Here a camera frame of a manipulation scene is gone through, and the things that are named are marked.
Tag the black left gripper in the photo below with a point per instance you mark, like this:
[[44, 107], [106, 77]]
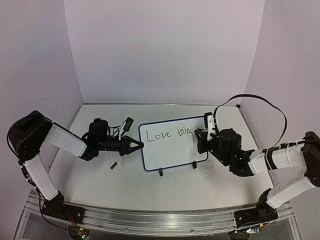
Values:
[[125, 147]]

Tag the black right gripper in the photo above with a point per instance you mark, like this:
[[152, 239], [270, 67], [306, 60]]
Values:
[[203, 133]]

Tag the red marker cap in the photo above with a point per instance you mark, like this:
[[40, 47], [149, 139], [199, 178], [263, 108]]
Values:
[[113, 166]]

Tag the blue framed whiteboard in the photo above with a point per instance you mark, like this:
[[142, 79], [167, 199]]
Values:
[[171, 143]]

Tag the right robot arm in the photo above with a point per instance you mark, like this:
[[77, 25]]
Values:
[[305, 153]]

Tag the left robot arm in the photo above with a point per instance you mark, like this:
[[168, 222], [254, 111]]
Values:
[[27, 137]]

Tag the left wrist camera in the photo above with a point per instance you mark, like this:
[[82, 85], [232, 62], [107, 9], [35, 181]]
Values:
[[125, 127]]

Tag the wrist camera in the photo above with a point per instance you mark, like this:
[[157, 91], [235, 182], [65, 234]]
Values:
[[211, 125], [125, 127]]

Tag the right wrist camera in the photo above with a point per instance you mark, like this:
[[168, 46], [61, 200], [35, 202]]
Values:
[[211, 125]]

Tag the wire whiteboard stand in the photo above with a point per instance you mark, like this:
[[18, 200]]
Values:
[[185, 167]]

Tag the aluminium front rail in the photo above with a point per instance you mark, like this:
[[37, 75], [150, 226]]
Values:
[[183, 223]]

